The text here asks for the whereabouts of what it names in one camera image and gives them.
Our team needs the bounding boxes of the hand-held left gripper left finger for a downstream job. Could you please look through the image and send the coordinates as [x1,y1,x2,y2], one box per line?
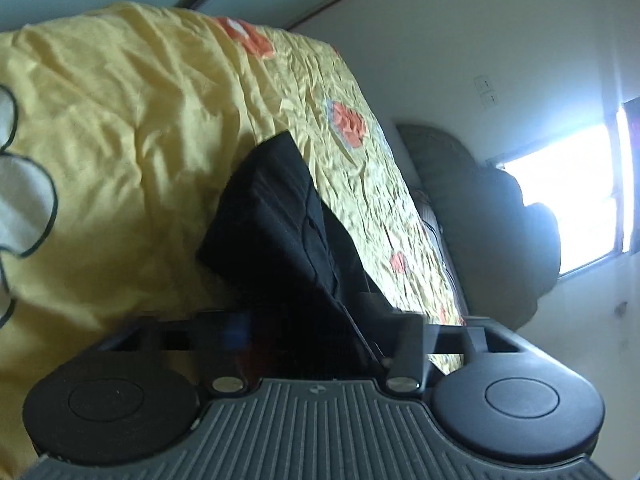
[97,309,251,394]

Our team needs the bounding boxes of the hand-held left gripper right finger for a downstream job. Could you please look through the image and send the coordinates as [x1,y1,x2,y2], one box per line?
[384,311,532,392]

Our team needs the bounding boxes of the black pants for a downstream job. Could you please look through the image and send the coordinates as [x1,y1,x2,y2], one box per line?
[196,130,427,382]

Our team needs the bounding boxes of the grey striped pillow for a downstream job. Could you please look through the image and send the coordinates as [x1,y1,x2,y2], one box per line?
[412,187,471,323]

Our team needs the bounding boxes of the grey padded headboard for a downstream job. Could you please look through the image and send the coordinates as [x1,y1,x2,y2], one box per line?
[395,122,562,332]

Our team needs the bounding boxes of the yellow floral bedspread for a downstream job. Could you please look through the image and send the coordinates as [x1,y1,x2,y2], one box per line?
[0,1,468,473]

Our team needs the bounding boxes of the bright window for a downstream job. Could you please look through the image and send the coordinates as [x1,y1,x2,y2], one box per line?
[486,100,640,277]

